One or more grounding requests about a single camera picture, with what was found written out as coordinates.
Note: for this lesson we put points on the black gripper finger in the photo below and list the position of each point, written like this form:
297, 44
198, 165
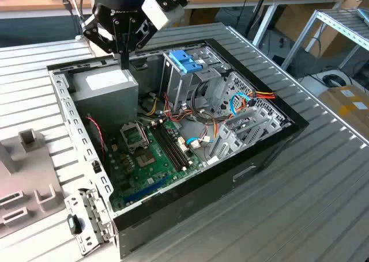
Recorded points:
144, 31
98, 33

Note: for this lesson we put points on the grey metal disk bay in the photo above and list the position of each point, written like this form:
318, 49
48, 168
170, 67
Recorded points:
230, 138

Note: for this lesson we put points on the blue plastic cage latch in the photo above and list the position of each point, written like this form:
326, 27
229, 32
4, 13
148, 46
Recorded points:
181, 61

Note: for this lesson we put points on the grey metal drive cage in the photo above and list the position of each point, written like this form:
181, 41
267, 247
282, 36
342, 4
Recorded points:
178, 86

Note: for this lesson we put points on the grey power supply unit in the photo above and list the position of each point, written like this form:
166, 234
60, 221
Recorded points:
106, 100

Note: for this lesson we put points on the black stand pole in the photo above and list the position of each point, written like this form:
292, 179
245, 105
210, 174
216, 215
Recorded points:
258, 10

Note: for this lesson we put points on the black RAM slot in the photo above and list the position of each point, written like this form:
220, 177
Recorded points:
168, 148
176, 148
180, 148
172, 148

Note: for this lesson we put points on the CPU socket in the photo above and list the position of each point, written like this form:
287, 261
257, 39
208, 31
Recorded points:
145, 159

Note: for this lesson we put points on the green motherboard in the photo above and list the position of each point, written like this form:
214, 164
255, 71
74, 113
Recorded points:
176, 177

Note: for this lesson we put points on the grey parts rack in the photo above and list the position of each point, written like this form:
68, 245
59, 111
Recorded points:
29, 172

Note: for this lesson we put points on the blue expansion slot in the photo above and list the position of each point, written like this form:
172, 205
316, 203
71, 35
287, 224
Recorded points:
147, 189

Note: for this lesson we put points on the open black PC case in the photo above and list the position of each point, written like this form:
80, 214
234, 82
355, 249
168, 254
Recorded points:
201, 193

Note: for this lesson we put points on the black case lock blue label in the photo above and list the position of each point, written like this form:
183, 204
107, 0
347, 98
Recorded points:
73, 224

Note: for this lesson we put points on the metal slat shelf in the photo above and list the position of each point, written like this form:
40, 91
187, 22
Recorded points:
343, 23

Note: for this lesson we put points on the cardboard box white labels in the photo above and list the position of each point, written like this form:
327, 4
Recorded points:
346, 109

